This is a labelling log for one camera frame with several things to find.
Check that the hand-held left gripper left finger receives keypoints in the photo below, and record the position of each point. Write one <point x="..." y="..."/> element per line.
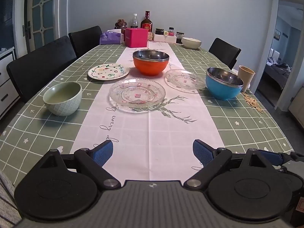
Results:
<point x="102" y="153"/>

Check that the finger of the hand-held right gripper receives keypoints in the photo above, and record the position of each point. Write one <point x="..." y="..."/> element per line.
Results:
<point x="270" y="157"/>
<point x="298" y="156"/>

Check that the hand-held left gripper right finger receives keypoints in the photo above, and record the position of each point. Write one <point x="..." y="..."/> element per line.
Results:
<point x="201" y="152"/>

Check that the blue steel-lined bowl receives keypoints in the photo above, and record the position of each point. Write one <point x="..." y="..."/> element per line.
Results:
<point x="220" y="90"/>

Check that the pale green ceramic bowl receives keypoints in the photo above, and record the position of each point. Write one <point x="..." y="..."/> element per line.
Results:
<point x="62" y="102"/>

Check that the large clear glass plate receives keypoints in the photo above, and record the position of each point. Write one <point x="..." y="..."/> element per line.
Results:
<point x="137" y="93"/>

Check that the small clear glass plate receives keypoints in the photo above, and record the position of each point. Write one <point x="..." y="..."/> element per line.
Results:
<point x="185" y="80"/>

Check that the white painted plate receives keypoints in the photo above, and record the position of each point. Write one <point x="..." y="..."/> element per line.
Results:
<point x="108" y="71"/>

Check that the orange steel-lined bowl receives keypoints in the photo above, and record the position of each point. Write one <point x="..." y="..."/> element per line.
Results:
<point x="150" y="66"/>

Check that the beige furniture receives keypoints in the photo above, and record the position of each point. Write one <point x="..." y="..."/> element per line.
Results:
<point x="296" y="109"/>

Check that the green checked tablecloth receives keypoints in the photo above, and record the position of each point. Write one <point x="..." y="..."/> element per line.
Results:
<point x="152" y="128"/>

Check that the beige paper cup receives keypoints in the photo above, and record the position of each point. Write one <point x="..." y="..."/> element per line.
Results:
<point x="246" y="79"/>

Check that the bed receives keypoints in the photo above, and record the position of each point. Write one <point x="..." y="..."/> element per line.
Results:
<point x="276" y="72"/>

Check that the black chair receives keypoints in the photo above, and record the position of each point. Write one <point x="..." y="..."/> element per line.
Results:
<point x="40" y="68"/>
<point x="224" y="51"/>
<point x="85" y="39"/>

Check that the striped cloth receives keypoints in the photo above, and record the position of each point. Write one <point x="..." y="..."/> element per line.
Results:
<point x="7" y="199"/>

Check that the cream ceramic bowl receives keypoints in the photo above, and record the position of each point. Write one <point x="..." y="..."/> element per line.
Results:
<point x="191" y="44"/>

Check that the purple tissue pack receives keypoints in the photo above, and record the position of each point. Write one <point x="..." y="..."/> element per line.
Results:
<point x="111" y="38"/>

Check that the clear glass jar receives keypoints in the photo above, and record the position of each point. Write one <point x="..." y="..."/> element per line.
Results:
<point x="180" y="37"/>

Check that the white drawer cabinet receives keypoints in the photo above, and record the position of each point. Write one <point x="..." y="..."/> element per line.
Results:
<point x="7" y="80"/>

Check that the pink box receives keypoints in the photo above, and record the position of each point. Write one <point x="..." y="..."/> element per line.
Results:
<point x="136" y="38"/>

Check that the white box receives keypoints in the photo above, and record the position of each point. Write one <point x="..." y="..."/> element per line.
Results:
<point x="163" y="38"/>

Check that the small black-capped bottle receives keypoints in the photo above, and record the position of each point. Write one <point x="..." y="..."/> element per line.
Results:
<point x="171" y="32"/>

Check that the brown wooden ornament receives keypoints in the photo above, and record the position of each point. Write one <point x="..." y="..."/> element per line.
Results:
<point x="121" y="23"/>

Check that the clear plastic drink bottle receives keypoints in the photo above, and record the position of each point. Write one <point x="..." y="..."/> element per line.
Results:
<point x="134" y="21"/>

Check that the amber liquor bottle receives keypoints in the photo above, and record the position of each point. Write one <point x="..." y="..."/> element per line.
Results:
<point x="146" y="23"/>

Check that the white glazed door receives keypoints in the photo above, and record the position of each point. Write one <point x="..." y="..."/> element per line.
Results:
<point x="41" y="11"/>

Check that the small wall picture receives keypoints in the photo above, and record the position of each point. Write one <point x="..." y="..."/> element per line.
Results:
<point x="277" y="34"/>

